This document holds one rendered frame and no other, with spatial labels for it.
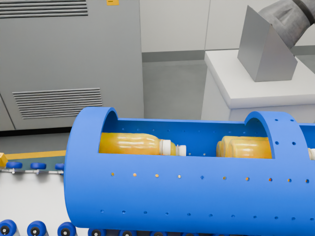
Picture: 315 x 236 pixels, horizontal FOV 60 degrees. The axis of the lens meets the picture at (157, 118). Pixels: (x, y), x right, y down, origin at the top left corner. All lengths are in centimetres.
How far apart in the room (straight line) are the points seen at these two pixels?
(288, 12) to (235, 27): 263
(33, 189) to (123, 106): 145
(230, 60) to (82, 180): 69
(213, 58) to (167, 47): 240
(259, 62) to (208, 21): 254
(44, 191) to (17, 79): 146
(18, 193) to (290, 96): 84
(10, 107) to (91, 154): 191
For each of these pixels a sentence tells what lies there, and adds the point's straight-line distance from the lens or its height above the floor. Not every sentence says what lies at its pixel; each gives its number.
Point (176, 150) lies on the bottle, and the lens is 74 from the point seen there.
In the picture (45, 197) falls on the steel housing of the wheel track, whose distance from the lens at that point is 88.
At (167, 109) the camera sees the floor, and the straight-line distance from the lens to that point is 266.
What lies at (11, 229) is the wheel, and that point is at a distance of 80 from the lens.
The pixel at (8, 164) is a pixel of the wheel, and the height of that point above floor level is 98.
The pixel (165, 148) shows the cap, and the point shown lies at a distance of 67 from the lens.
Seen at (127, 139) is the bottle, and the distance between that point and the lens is 67.
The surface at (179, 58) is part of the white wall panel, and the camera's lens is 347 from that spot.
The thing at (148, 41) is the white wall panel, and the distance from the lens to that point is 336.
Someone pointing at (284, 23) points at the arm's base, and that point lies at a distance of 89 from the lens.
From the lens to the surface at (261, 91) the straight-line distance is 88.
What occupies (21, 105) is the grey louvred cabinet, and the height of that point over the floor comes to 35.
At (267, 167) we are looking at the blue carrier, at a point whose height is 120.
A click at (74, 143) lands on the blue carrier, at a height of 122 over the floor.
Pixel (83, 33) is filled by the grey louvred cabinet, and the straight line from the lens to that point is 197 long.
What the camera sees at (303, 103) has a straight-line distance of 94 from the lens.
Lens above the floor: 160
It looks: 39 degrees down
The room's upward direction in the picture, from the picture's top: straight up
